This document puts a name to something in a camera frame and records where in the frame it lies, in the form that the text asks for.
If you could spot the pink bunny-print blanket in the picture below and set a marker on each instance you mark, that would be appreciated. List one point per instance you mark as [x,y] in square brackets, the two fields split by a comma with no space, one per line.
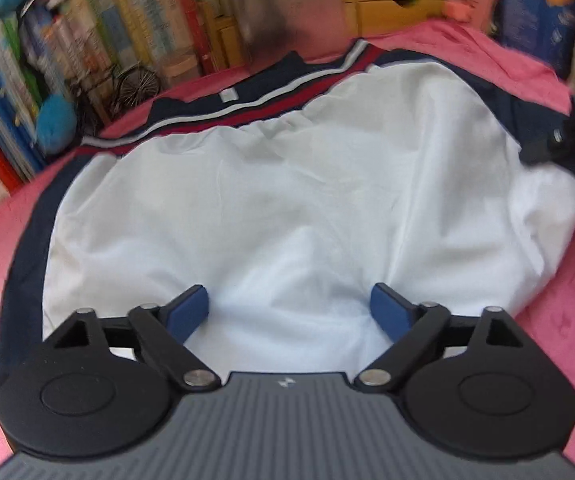
[567,310]

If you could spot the small blue plush ball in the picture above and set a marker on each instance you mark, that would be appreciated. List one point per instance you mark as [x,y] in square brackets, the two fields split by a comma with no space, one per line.
[56,122]

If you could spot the navy white red jacket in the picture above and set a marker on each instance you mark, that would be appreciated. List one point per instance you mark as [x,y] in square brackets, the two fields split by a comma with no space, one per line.
[292,200]

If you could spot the wooden drawer box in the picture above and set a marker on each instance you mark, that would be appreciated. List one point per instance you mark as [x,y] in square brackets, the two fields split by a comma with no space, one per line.
[392,15]

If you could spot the long row of colourful books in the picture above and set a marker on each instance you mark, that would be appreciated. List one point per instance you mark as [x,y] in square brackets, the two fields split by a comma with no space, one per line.
[117,20]

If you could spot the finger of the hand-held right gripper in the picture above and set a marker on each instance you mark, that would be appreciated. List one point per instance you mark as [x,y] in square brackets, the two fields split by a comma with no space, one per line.
[562,140]

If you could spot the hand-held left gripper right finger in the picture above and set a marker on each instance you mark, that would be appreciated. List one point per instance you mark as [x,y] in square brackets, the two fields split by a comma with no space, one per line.
[390,310]

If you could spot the miniature black bicycle model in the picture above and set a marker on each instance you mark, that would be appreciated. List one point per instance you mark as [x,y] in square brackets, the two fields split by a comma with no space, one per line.
[127,87]

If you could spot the blue printed box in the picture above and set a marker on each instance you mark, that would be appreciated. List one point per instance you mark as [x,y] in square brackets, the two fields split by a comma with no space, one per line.
[537,15]

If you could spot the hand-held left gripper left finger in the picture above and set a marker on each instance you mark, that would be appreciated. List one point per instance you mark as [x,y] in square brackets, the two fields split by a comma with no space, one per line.
[190,310]

